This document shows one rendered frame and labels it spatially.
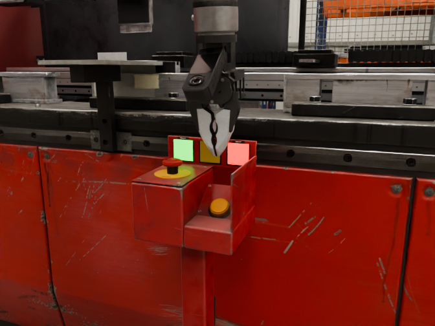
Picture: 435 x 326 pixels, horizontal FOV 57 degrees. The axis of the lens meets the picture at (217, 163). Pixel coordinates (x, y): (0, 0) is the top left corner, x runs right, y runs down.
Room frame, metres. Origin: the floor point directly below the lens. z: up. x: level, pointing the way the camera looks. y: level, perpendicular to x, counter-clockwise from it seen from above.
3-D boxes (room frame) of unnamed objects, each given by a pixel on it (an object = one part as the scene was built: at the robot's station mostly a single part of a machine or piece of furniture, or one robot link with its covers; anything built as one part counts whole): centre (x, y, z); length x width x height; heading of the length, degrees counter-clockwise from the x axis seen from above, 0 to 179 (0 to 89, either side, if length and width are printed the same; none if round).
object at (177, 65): (1.15, 0.20, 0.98); 0.20 x 0.03 x 0.03; 70
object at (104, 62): (1.02, 0.28, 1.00); 0.26 x 0.18 x 0.01; 160
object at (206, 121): (0.73, 0.01, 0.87); 0.06 x 0.03 x 0.09; 160
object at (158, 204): (0.75, 0.04, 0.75); 0.20 x 0.16 x 0.18; 70
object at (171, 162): (0.76, 0.09, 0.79); 0.04 x 0.04 x 0.04
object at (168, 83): (1.14, 0.18, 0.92); 0.39 x 0.06 x 0.10; 70
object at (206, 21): (0.71, 0.01, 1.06); 0.08 x 0.08 x 0.05
